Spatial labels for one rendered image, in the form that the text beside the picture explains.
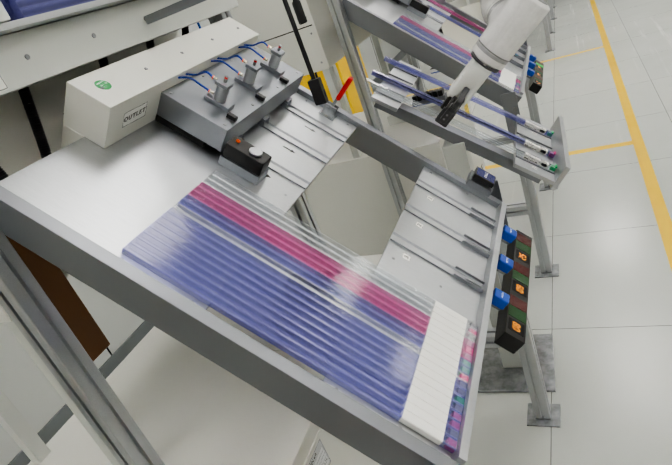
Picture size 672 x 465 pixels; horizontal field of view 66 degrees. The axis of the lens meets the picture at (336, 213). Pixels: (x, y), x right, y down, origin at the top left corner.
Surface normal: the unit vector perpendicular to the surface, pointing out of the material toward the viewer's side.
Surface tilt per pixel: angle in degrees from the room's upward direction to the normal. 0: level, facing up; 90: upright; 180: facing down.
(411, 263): 45
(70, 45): 90
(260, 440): 0
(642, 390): 0
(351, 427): 90
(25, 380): 90
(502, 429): 0
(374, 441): 90
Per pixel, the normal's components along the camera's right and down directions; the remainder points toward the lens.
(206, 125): -0.33, 0.50
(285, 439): -0.33, -0.86
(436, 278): 0.38, -0.70
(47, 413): 0.88, -0.14
